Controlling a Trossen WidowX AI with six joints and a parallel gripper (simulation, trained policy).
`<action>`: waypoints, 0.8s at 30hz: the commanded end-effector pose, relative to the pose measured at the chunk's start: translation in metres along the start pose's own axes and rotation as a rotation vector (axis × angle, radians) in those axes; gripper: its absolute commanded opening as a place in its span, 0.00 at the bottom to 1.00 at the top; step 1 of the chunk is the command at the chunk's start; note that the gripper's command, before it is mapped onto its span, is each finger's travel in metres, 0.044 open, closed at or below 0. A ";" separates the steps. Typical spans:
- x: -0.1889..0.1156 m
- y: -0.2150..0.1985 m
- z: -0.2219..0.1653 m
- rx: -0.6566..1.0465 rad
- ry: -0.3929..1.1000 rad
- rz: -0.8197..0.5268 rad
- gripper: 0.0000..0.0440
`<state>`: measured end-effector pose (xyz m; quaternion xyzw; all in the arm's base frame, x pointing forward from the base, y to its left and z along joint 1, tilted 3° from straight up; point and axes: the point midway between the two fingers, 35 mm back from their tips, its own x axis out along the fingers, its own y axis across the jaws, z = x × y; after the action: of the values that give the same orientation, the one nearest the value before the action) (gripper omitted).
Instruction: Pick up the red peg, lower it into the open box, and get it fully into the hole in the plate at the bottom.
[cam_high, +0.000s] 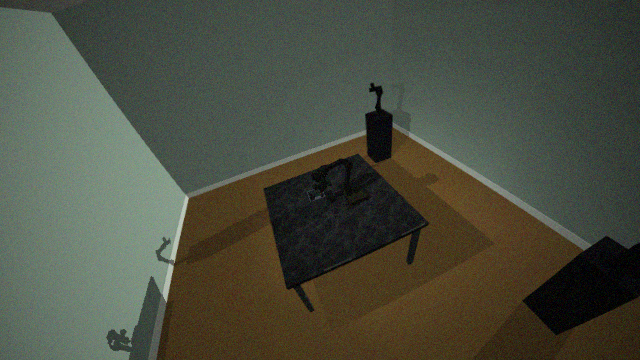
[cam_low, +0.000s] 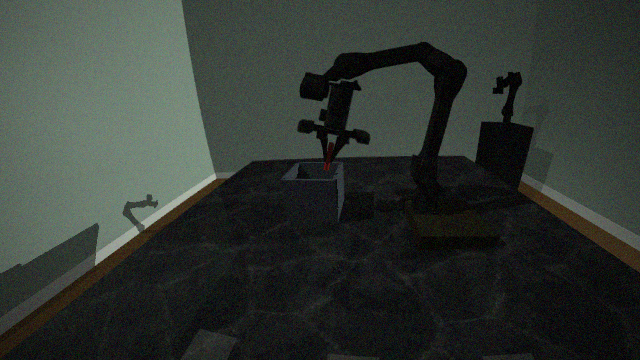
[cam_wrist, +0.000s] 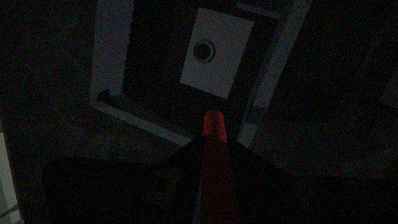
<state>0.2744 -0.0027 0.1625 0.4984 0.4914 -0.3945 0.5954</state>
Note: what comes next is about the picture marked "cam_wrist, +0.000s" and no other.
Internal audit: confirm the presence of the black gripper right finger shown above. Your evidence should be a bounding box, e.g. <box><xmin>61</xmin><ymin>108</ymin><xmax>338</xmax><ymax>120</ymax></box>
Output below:
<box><xmin>227</xmin><ymin>139</ymin><xmax>398</xmax><ymax>224</ymax></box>

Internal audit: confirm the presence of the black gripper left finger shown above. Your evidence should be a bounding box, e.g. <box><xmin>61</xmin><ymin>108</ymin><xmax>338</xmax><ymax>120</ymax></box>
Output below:
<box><xmin>41</xmin><ymin>136</ymin><xmax>204</xmax><ymax>224</ymax></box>

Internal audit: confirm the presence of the red peg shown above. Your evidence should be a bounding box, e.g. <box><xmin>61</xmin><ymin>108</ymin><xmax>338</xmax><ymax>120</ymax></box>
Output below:
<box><xmin>200</xmin><ymin>110</ymin><xmax>240</xmax><ymax>224</ymax></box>

